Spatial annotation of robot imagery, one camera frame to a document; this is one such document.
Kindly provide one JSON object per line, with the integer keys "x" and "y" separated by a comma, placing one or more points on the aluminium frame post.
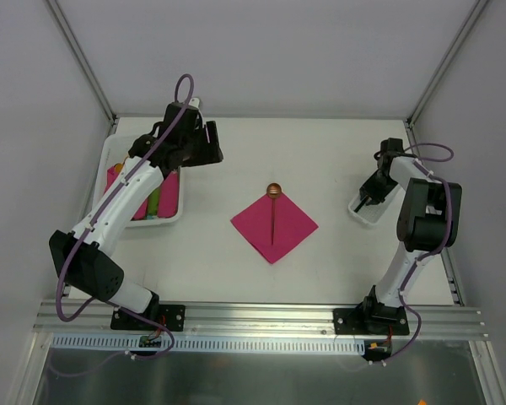
{"x": 462, "y": 34}
{"x": 74, "y": 46}

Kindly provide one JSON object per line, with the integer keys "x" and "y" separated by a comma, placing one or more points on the left aluminium frame post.
{"x": 74, "y": 46}

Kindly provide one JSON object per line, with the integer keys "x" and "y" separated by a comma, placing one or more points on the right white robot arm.
{"x": 427, "y": 223}

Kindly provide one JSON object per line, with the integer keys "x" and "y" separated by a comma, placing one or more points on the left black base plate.
{"x": 172, "y": 317}

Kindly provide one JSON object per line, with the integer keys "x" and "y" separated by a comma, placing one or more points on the copper spoon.
{"x": 273, "y": 191}

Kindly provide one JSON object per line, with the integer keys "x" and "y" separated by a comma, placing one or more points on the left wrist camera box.
{"x": 195, "y": 102}

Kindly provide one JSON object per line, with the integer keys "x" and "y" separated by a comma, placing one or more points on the green rolled napkin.
{"x": 153, "y": 204}

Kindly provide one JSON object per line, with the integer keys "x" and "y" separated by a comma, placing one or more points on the small white perforated tray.
{"x": 370, "y": 215}

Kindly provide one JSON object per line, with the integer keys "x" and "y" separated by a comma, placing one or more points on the right aluminium frame post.
{"x": 462, "y": 34}

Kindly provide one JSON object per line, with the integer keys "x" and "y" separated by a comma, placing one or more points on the white slotted cable duct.
{"x": 234, "y": 345}

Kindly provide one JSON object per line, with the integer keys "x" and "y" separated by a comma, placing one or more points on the aluminium mounting rail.
{"x": 439, "y": 322}

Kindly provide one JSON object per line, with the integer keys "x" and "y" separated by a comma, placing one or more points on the pink paper napkin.
{"x": 293, "y": 226}

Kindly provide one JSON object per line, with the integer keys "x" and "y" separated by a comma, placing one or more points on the pink rolled napkin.
{"x": 169, "y": 195}
{"x": 142, "y": 212}
{"x": 110, "y": 178}

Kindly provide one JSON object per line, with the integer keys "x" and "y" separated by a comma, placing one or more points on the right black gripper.
{"x": 371, "y": 188}

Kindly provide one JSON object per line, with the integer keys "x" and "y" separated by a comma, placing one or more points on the gold knife green handle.
{"x": 364, "y": 202}

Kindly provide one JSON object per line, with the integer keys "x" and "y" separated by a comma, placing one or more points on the pink rolled napkin far left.
{"x": 110, "y": 178}

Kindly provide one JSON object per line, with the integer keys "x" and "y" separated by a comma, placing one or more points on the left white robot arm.
{"x": 82, "y": 256}

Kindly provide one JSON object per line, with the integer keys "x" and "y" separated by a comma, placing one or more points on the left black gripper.
{"x": 203, "y": 143}

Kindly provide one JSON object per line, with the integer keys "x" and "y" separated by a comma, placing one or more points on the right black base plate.
{"x": 354, "y": 321}

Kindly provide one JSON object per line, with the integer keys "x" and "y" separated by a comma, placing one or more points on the large white plastic basket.
{"x": 114, "y": 151}

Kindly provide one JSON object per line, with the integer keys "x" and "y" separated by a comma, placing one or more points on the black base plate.
{"x": 172, "y": 317}
{"x": 354, "y": 321}

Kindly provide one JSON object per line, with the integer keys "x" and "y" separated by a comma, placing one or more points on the pink rolled napkin right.
{"x": 169, "y": 195}

